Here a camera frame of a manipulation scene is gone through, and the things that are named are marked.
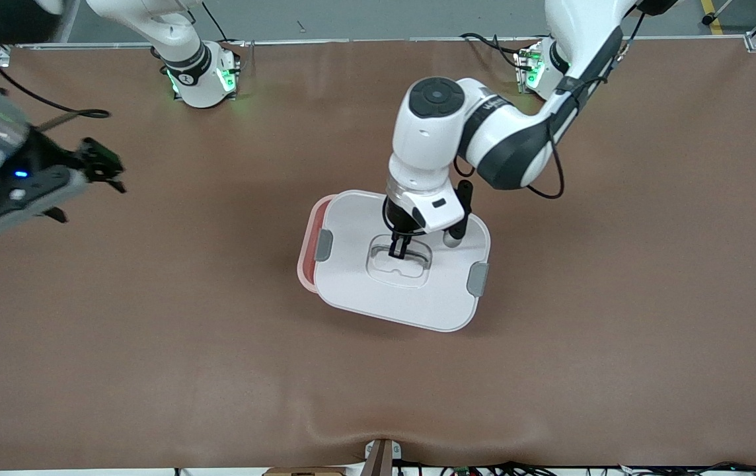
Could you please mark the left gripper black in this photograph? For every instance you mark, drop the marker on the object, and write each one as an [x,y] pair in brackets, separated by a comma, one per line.
[399,221]

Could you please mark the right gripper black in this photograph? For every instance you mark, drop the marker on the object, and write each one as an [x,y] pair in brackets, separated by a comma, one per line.
[47,156]

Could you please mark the white box lid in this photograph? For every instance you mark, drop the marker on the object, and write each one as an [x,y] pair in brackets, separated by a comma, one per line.
[365,291]

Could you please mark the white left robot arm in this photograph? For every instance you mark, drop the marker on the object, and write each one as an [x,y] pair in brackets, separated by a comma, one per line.
[503,145]

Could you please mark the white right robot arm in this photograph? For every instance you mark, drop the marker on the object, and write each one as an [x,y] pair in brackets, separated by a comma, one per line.
[186,79]

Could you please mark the translucent pink storage box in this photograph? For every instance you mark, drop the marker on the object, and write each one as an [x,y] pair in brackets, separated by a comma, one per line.
[303,264]

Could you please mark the grey lid latch clip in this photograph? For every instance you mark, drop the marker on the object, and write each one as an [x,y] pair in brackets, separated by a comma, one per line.
[478,279]
[324,245]

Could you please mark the brown table mat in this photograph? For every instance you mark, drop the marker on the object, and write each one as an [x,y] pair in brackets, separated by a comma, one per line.
[378,396]

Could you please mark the brown cardboard piece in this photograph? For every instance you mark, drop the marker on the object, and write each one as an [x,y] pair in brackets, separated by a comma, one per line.
[305,472]

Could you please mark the metal leg with black foot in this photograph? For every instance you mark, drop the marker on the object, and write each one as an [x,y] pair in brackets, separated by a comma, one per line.
[707,20]

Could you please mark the yellow floor tape strip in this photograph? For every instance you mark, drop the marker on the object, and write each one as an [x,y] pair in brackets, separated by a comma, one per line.
[717,28]

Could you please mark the metal bracket with brown post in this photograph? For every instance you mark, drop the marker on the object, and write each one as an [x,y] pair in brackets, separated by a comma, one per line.
[381,463]

